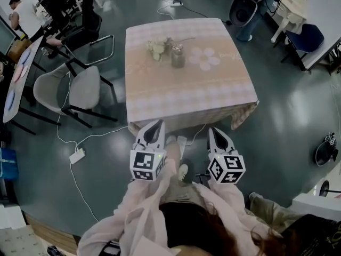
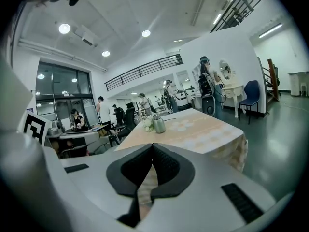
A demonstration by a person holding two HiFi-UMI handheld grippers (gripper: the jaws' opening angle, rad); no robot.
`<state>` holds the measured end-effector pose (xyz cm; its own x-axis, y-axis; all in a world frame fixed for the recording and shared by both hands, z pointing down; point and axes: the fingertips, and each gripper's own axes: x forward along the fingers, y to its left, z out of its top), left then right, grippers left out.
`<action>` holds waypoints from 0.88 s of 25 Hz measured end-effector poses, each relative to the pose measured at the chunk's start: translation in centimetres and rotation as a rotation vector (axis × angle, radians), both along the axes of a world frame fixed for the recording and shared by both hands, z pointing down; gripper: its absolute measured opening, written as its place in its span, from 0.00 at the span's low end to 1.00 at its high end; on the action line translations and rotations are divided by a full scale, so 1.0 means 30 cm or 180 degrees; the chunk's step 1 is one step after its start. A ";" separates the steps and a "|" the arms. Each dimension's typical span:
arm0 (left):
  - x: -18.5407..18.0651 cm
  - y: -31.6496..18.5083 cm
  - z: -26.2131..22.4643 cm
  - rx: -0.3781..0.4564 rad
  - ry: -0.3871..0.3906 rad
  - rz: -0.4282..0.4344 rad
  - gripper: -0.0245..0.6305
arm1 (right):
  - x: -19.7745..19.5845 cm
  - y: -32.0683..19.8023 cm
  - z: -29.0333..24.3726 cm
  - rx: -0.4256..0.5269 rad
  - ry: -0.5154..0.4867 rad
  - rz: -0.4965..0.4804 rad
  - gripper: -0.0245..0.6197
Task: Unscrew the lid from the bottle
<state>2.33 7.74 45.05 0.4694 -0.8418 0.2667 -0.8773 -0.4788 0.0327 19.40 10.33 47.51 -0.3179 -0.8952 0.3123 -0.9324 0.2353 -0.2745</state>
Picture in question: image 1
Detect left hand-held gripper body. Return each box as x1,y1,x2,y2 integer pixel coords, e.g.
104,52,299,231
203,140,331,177
129,142,168,182

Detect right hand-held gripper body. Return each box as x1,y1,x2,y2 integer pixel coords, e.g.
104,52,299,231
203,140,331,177
207,151,246,185

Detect person's left forearm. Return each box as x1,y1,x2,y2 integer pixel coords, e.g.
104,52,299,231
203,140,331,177
117,156,178,218

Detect person's right forearm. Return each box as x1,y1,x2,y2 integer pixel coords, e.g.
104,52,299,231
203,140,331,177
207,181,247,218

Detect person's shoe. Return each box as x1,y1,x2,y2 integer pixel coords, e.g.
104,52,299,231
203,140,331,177
177,158,195,183

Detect checked tablecloth covered table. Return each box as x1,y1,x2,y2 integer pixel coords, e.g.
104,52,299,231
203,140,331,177
125,17,259,137

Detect person's body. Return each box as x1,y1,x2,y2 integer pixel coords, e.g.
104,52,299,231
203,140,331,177
77,180,283,256

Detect grey black-framed armchair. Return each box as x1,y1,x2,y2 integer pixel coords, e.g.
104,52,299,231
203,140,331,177
33,57,119,129

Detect white artificial flower bunch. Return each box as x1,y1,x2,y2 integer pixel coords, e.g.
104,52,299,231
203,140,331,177
145,36,197,62

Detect black striped pouch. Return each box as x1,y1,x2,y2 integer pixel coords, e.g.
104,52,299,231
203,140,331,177
100,239,122,256

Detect white low cabinet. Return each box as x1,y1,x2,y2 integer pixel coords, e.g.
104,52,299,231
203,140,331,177
291,193,341,222

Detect black dome-shaped case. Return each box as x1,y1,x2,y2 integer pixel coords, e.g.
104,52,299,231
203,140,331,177
315,132,339,167

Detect black round stand base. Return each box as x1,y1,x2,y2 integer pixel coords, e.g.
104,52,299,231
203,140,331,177
319,180,341,197

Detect wooden platform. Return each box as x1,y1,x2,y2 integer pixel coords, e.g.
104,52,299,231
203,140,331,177
22,212,82,253

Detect black chrome-framed chair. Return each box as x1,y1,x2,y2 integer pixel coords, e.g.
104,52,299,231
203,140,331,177
57,0,116,67

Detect grey pod-shaped backpack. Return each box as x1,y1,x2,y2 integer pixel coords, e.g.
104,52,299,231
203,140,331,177
229,0,259,28

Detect blue chair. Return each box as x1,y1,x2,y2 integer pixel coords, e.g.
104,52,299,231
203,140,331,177
281,23,326,71

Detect blue storage bag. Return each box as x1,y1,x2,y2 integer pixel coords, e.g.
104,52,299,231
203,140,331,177
0,147,20,181

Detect grey side table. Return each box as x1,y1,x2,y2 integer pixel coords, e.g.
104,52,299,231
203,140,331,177
2,35,62,135

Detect pink plate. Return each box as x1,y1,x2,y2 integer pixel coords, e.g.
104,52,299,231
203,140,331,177
13,65,23,83

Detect white patterned boxes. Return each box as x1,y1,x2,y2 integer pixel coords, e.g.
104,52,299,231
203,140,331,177
0,204,46,256

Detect white dressing table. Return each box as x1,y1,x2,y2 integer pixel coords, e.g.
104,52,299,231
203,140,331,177
271,0,307,44

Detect cardboard box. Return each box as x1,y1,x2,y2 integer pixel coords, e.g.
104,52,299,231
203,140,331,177
7,38,31,61

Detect black office chair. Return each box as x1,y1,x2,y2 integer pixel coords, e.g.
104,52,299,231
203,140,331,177
37,0,80,18

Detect white floor cable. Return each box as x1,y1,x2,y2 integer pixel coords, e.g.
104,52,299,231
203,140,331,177
157,3,176,20
69,162,100,223
56,70,78,151
77,125,130,150

